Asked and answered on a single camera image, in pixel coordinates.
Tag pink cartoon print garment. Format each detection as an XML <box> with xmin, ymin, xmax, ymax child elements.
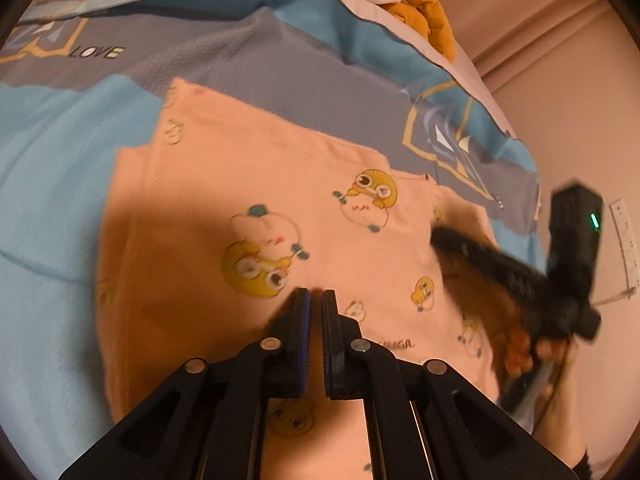
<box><xmin>95</xmin><ymin>77</ymin><xmax>504</xmax><ymax>480</ymax></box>

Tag person's right hand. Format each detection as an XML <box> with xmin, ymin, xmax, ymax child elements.
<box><xmin>503</xmin><ymin>323</ymin><xmax>578</xmax><ymax>414</ymax></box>

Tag blue grey patterned bed sheet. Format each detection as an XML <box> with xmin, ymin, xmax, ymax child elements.
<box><xmin>1</xmin><ymin>0</ymin><xmax>539</xmax><ymax>479</ymax></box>

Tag white wall power strip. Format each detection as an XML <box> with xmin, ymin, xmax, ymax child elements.
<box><xmin>610</xmin><ymin>198</ymin><xmax>639</xmax><ymax>292</ymax></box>

